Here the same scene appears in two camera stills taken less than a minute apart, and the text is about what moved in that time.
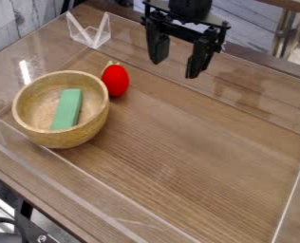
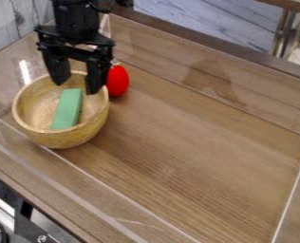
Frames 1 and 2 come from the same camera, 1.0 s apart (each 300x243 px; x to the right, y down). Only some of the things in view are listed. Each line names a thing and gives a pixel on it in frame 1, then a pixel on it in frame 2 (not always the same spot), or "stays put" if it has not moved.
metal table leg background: (287, 32) stays put
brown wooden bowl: (33, 105) stays put
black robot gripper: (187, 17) to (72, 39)
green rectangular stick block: (65, 116) stays put
